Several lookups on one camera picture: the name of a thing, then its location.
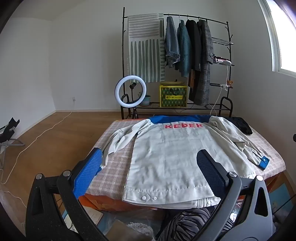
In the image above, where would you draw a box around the black metal clothes rack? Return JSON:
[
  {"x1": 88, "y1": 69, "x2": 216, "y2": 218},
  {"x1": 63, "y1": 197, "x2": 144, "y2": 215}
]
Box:
[{"x1": 120, "y1": 7, "x2": 234, "y2": 120}]

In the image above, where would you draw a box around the black coat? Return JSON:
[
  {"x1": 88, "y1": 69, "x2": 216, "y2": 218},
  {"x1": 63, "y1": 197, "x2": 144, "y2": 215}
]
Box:
[{"x1": 185, "y1": 19, "x2": 204, "y2": 72}]

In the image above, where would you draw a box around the clear plastic bag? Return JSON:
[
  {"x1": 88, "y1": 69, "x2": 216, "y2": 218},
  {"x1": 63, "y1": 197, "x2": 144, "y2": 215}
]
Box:
[{"x1": 99, "y1": 210, "x2": 166, "y2": 241}]

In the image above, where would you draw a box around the orange bed sheet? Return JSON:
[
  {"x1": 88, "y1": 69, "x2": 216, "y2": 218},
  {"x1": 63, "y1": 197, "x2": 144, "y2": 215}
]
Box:
[{"x1": 79, "y1": 119, "x2": 287, "y2": 212}]

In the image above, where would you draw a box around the small potted plant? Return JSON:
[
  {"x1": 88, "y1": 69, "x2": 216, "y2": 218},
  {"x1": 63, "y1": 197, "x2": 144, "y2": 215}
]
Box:
[{"x1": 138, "y1": 91, "x2": 151, "y2": 106}]

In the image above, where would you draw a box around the black cloth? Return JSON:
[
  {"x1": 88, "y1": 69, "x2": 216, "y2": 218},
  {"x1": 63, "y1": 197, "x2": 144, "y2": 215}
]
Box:
[{"x1": 223, "y1": 117, "x2": 253, "y2": 135}]

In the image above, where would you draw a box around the green striped hanging cloth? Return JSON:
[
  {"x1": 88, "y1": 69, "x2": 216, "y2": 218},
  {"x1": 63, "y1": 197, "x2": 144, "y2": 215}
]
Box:
[{"x1": 127, "y1": 13, "x2": 166, "y2": 83}]

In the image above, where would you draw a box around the window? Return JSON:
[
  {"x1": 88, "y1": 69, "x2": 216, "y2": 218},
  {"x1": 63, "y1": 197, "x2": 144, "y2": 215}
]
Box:
[{"x1": 259, "y1": 0, "x2": 296, "y2": 78}]

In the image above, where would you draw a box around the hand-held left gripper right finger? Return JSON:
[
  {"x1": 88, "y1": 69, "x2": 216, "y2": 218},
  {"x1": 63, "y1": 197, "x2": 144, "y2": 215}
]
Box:
[{"x1": 196, "y1": 149, "x2": 274, "y2": 241}]

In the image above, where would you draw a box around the white handheld appliance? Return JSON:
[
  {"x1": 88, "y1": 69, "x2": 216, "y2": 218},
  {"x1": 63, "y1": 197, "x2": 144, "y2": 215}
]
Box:
[{"x1": 214, "y1": 56, "x2": 232, "y2": 66}]

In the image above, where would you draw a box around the grey metal folding stand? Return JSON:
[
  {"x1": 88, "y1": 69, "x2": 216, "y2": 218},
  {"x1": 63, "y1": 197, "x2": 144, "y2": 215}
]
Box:
[{"x1": 0, "y1": 138, "x2": 25, "y2": 167}]

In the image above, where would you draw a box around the white and blue jacket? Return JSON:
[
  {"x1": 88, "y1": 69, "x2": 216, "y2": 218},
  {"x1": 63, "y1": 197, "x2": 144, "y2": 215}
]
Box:
[{"x1": 102, "y1": 115, "x2": 271, "y2": 208}]

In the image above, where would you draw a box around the white floor cable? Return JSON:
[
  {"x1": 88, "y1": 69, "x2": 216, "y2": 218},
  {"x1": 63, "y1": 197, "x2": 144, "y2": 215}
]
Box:
[{"x1": 0, "y1": 111, "x2": 73, "y2": 208}]

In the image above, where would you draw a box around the brown garment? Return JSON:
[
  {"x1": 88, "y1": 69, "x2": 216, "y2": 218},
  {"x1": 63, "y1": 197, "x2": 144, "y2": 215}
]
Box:
[{"x1": 188, "y1": 70, "x2": 196, "y2": 88}]

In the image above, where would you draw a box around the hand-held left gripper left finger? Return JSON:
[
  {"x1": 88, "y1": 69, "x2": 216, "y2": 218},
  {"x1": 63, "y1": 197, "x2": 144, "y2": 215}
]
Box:
[{"x1": 25, "y1": 147, "x2": 109, "y2": 241}]

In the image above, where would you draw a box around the white power cable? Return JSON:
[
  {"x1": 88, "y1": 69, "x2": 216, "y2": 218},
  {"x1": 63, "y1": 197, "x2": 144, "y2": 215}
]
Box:
[{"x1": 206, "y1": 64, "x2": 230, "y2": 116}]

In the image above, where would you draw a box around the light blue wood-framed board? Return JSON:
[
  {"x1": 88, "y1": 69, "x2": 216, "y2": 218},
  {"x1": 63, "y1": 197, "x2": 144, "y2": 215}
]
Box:
[{"x1": 266, "y1": 177, "x2": 296, "y2": 216}]

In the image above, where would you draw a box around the ring light on tripod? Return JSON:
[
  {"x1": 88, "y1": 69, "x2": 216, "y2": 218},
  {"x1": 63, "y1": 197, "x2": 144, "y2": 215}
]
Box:
[{"x1": 115, "y1": 75, "x2": 147, "y2": 120}]

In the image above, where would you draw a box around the blue denim jacket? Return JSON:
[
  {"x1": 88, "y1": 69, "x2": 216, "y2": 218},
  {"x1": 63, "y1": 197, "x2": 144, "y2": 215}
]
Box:
[{"x1": 164, "y1": 16, "x2": 181, "y2": 68}]

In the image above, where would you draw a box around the teal jacket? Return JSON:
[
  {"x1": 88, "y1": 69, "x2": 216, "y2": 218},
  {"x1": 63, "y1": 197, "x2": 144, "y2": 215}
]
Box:
[{"x1": 177, "y1": 20, "x2": 192, "y2": 78}]

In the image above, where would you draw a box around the grey plaid coat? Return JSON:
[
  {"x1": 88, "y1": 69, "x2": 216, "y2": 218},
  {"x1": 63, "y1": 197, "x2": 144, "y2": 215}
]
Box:
[{"x1": 193, "y1": 19, "x2": 214, "y2": 106}]

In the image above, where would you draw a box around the yellow green box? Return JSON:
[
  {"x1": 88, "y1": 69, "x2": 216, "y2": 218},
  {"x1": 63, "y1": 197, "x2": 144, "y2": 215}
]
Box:
[{"x1": 159, "y1": 81, "x2": 188, "y2": 108}]

